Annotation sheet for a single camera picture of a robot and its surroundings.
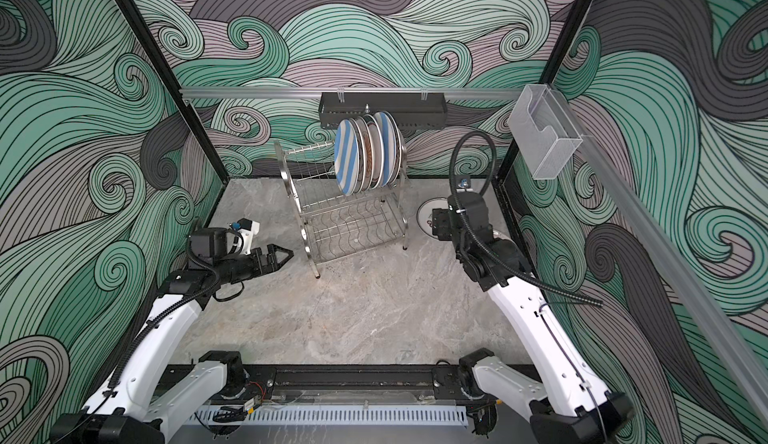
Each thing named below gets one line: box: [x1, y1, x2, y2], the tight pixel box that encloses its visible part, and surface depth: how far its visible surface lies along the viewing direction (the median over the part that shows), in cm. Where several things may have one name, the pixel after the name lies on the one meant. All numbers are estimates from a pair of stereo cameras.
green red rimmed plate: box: [367, 114, 385, 189], surface depth 71 cm
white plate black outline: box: [350, 117, 366, 195], surface depth 70 cm
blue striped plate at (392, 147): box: [378, 111, 402, 187], surface depth 74 cm
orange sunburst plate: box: [358, 115, 375, 191], surface depth 70 cm
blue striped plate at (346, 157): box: [334, 118, 360, 196], surface depth 80 cm
